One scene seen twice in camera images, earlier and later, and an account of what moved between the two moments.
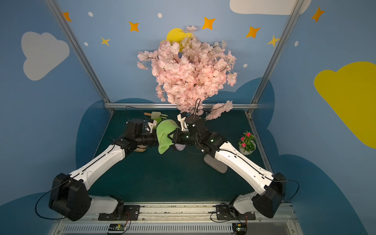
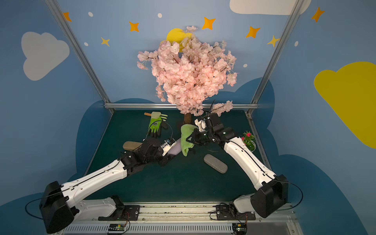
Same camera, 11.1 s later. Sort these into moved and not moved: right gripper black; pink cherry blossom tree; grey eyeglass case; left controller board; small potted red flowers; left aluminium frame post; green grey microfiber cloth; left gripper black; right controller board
Moved: green grey microfiber cloth; right gripper black; left gripper black
Not moved: pink cherry blossom tree; right controller board; left controller board; grey eyeglass case; small potted red flowers; left aluminium frame post
